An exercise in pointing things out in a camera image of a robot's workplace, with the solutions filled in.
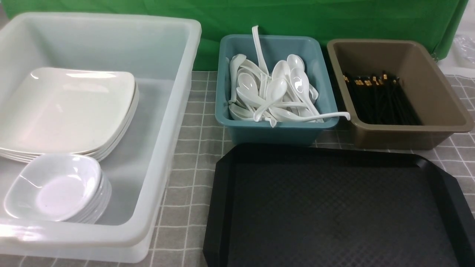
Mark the white ceramic soup spoon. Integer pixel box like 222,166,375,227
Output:
290,67,320,117

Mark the stack of small white bowls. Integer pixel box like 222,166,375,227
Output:
65,172,112,224

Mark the white spoon over bin edge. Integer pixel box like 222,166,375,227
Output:
269,108,351,122

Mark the green backdrop cloth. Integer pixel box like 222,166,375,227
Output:
1,0,468,71

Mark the stack of white square plates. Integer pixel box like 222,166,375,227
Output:
0,83,140,163

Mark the grey checkered table cloth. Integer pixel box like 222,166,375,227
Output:
1,72,474,267

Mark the bundle of black chopsticks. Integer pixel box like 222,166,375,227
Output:
343,71,422,126

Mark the teal plastic spoon bin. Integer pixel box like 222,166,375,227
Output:
215,34,339,146

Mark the pile of white soup spoons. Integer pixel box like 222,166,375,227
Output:
228,54,305,128

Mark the black plastic serving tray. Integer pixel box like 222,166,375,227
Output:
203,144,475,267

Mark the large translucent white plastic bin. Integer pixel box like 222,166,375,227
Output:
1,12,201,263

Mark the large white square plate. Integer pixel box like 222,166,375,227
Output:
1,67,135,154

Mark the brown plastic chopstick bin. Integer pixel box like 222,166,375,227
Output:
327,39,474,150

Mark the small white square bowl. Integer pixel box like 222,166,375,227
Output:
3,154,102,221

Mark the white spoon standing upright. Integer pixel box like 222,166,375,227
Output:
252,25,269,76

